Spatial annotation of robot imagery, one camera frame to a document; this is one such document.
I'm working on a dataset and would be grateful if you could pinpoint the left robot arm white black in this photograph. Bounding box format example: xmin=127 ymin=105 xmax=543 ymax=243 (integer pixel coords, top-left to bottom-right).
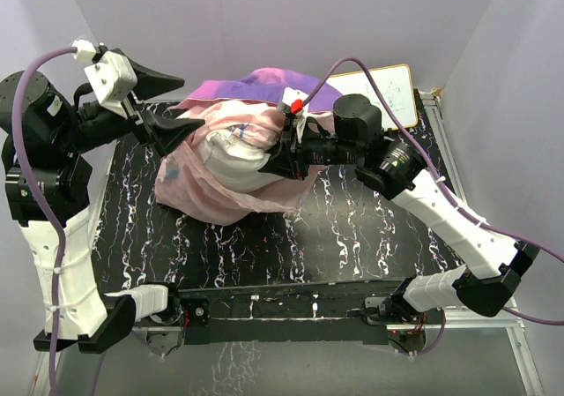
xmin=1 ymin=52 xmax=201 ymax=354

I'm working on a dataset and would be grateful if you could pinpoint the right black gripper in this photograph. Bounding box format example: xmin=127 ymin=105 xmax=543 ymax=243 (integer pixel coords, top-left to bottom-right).
xmin=257 ymin=119 xmax=362 ymax=182

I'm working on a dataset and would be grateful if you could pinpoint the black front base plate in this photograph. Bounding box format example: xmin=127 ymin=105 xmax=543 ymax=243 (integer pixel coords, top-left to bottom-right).
xmin=179 ymin=280 xmax=399 ymax=345

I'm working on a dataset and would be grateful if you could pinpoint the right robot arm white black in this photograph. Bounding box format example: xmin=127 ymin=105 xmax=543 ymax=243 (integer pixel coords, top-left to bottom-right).
xmin=262 ymin=87 xmax=539 ymax=323

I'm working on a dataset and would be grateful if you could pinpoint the purple cable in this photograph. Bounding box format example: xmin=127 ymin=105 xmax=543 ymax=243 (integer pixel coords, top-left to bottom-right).
xmin=299 ymin=56 xmax=564 ymax=356
xmin=11 ymin=45 xmax=164 ymax=396

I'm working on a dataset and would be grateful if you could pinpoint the small whiteboard with orange frame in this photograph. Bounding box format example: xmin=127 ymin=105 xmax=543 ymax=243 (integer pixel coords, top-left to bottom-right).
xmin=327 ymin=64 xmax=419 ymax=130

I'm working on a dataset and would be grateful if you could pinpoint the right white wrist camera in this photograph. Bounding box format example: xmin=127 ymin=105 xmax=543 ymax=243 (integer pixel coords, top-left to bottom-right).
xmin=277 ymin=87 xmax=308 ymax=123

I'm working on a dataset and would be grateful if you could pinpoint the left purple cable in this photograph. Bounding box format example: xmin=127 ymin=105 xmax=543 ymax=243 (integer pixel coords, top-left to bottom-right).
xmin=11 ymin=45 xmax=164 ymax=396

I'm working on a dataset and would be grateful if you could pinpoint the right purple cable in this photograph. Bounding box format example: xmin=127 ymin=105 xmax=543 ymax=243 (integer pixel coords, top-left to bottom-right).
xmin=299 ymin=56 xmax=564 ymax=356

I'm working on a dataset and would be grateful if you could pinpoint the purple Elsa print pillowcase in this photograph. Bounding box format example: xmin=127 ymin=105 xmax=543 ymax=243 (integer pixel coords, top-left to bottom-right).
xmin=154 ymin=67 xmax=324 ymax=226

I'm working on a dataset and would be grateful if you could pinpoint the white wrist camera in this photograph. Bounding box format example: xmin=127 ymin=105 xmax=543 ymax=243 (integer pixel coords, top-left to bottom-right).
xmin=71 ymin=39 xmax=137 ymax=119
xmin=277 ymin=87 xmax=308 ymax=123

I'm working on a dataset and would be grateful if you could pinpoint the aluminium table frame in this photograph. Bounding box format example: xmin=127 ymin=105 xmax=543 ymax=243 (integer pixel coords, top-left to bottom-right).
xmin=30 ymin=89 xmax=545 ymax=396

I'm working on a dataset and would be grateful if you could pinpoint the white pillow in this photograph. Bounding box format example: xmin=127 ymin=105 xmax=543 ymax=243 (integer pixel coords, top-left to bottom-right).
xmin=197 ymin=130 xmax=280 ymax=194

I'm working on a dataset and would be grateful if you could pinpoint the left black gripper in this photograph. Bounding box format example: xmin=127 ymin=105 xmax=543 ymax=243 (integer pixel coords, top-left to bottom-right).
xmin=56 ymin=56 xmax=204 ymax=152

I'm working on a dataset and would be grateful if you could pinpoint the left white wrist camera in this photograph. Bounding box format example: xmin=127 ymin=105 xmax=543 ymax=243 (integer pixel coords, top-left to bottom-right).
xmin=71 ymin=39 xmax=137 ymax=119

